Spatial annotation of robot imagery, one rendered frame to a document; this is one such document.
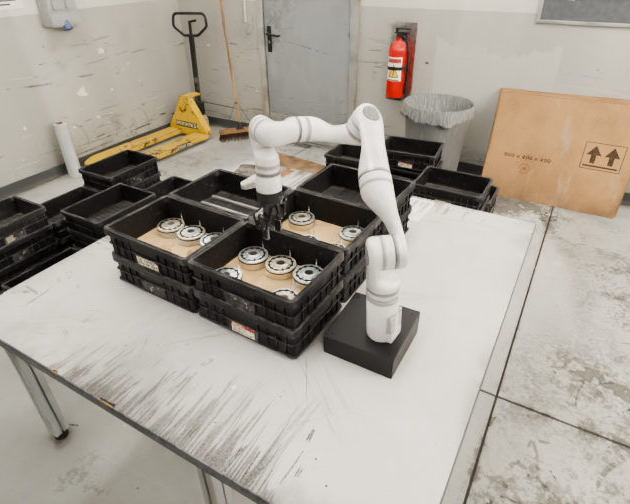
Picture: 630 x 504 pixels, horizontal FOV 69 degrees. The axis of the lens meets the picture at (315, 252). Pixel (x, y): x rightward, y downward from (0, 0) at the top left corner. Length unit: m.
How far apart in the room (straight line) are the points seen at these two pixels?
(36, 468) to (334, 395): 1.39
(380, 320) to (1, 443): 1.75
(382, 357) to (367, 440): 0.23
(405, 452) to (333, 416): 0.20
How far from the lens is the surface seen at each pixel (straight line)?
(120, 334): 1.61
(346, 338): 1.36
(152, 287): 1.70
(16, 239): 2.81
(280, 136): 1.25
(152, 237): 1.81
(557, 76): 4.15
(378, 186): 1.24
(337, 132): 1.38
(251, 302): 1.34
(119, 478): 2.14
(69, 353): 1.61
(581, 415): 2.43
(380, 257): 1.15
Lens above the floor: 1.72
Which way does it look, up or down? 33 degrees down
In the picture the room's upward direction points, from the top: 1 degrees counter-clockwise
